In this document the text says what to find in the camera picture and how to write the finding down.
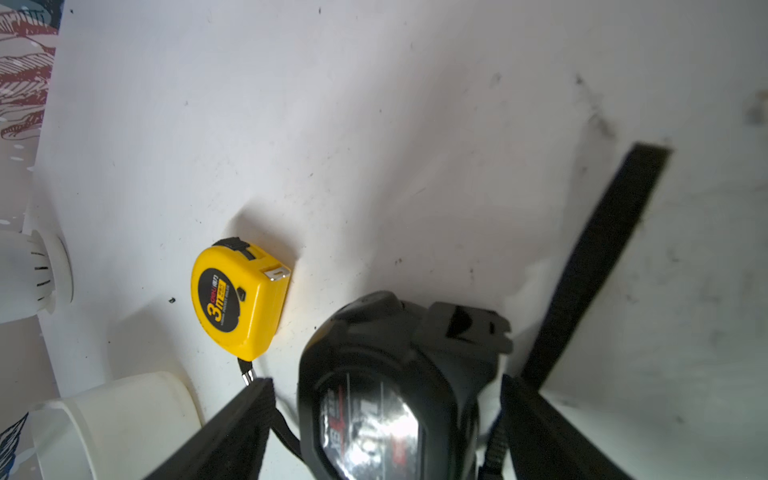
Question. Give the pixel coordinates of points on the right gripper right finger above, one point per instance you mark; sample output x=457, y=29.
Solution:
x=543, y=444

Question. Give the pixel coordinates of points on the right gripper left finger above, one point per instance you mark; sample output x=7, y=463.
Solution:
x=231, y=445

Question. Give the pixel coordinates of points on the yellow tape measure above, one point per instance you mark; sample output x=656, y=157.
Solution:
x=238, y=292

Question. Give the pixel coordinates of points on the white storage box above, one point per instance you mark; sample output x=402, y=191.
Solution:
x=124, y=429

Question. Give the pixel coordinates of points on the white utensil cup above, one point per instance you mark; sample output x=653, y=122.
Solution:
x=36, y=274

